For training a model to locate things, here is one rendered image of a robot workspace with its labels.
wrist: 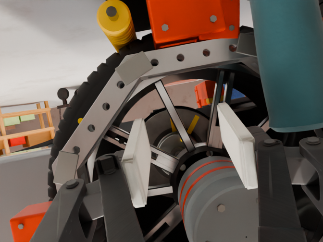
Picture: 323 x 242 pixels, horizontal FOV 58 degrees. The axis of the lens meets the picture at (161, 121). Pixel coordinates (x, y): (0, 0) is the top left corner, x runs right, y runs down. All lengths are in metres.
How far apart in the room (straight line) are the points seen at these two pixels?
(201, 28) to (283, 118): 0.20
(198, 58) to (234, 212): 0.26
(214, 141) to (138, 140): 0.44
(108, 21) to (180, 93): 10.10
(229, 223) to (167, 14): 0.33
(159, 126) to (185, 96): 9.59
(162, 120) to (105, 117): 0.54
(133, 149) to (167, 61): 0.35
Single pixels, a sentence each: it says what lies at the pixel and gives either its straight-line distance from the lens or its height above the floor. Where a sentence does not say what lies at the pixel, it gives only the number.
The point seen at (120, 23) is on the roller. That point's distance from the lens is 0.52.
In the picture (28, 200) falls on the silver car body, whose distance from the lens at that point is 1.04.
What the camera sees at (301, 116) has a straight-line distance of 0.41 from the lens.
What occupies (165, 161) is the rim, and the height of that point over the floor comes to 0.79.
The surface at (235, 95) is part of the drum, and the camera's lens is 5.11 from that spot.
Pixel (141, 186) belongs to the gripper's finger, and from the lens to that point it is 0.16.
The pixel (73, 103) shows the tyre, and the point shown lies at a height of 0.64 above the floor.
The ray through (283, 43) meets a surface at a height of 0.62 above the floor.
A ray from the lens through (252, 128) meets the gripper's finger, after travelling 0.18.
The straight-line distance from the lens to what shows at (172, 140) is 0.99.
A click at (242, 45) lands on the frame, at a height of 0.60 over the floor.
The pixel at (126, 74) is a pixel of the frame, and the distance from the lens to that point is 0.49.
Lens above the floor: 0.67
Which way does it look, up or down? 3 degrees up
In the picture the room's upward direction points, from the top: 169 degrees clockwise
